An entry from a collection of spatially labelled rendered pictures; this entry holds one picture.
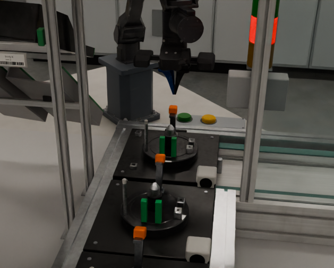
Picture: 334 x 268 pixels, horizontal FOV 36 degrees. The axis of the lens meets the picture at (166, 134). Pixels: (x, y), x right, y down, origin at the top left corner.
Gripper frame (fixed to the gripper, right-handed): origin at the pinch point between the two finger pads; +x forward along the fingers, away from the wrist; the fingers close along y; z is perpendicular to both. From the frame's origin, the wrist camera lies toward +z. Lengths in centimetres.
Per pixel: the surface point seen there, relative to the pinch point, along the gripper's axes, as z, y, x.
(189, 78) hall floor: -286, -22, 110
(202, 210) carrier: 24.9, 9.1, 19.0
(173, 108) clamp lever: -1.3, -0.4, 8.0
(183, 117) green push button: -17.3, 0.6, 18.0
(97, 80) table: -67, -38, 28
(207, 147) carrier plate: -1.8, 8.5, 18.6
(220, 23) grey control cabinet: -298, 1, 66
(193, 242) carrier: 37.7, 8.3, 17.2
